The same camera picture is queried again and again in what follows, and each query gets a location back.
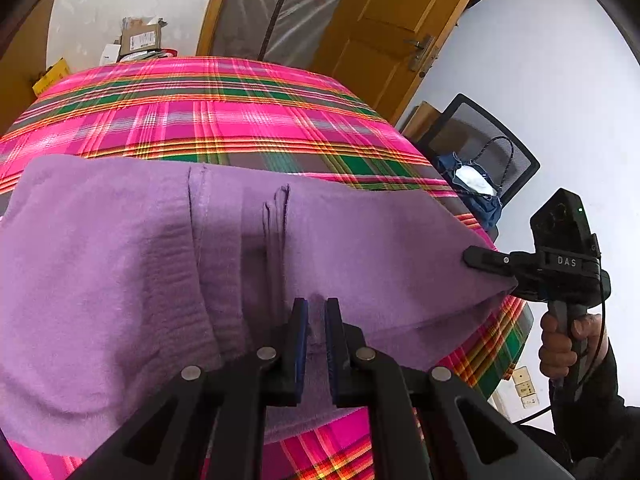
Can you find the translucent door curtain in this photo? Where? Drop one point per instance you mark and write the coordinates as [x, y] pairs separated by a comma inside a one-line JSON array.
[[250, 10]]

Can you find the flat cardboard piece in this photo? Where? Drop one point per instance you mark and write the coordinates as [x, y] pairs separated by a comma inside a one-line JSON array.
[[420, 120]]

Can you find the blue denim bag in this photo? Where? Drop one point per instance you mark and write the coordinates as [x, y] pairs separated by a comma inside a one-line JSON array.
[[485, 205]]

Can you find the small white box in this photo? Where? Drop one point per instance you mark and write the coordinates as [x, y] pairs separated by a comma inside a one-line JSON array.
[[110, 55]]

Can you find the wooden wardrobe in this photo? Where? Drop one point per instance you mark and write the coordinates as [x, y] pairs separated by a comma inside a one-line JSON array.
[[20, 85]]

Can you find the yellow box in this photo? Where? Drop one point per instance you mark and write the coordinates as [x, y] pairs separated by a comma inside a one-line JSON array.
[[50, 77]]

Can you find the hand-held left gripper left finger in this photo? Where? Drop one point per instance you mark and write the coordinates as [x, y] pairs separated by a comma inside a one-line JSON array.
[[301, 350]]

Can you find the person's right hand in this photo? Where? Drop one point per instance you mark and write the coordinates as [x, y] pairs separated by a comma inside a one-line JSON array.
[[552, 355]]

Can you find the pink plaid bed sheet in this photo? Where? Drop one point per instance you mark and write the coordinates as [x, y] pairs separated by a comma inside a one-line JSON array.
[[200, 110]]

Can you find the black mesh chair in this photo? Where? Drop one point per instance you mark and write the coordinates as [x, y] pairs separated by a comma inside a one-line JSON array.
[[520, 160]]

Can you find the beige wall socket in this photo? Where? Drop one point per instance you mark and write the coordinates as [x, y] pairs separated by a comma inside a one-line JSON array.
[[521, 374], [530, 401], [525, 388]]

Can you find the person's right forearm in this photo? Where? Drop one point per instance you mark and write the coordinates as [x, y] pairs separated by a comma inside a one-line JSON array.
[[600, 410]]

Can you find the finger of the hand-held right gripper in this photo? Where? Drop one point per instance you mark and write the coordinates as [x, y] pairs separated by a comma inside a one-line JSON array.
[[492, 261]]

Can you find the wooden door frame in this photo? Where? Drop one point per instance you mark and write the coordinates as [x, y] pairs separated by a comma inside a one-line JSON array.
[[212, 15]]

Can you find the purple fleece garment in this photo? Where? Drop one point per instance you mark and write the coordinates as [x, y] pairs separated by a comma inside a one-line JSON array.
[[125, 260]]

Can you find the cardboard box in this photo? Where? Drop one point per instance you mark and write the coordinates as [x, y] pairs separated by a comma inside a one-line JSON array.
[[142, 37]]

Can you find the wooden door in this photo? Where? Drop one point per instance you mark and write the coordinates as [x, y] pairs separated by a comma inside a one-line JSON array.
[[375, 25]]

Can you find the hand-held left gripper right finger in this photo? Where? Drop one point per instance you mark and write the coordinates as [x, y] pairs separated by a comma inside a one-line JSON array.
[[331, 350]]

